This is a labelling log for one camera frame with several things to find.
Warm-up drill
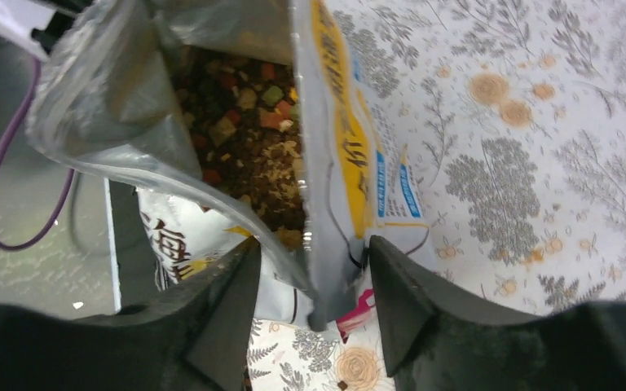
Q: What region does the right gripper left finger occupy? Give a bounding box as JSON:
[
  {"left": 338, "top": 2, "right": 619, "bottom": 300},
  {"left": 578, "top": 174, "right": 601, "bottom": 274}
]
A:
[{"left": 0, "top": 239, "right": 261, "bottom": 390}]

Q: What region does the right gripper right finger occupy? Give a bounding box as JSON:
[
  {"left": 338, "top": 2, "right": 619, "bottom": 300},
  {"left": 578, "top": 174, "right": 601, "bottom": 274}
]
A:
[{"left": 368, "top": 235, "right": 626, "bottom": 390}]

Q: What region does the cat food bag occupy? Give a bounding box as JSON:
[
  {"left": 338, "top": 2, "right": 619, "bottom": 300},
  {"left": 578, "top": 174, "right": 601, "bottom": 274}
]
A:
[{"left": 26, "top": 1, "right": 434, "bottom": 332}]

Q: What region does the pet food kibble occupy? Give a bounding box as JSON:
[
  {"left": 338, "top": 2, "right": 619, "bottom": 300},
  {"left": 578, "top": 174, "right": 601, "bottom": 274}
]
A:
[{"left": 173, "top": 48, "right": 306, "bottom": 250}]

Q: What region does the floral table mat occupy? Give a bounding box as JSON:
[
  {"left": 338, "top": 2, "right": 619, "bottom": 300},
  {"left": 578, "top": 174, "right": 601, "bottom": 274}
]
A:
[{"left": 242, "top": 0, "right": 626, "bottom": 391}]

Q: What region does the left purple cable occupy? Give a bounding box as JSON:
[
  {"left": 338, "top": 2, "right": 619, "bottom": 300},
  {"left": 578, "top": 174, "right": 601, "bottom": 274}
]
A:
[{"left": 0, "top": 54, "right": 77, "bottom": 253}]

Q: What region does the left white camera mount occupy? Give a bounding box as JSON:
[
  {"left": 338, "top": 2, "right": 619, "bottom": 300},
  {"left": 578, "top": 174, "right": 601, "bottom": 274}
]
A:
[{"left": 0, "top": 0, "right": 75, "bottom": 61}]

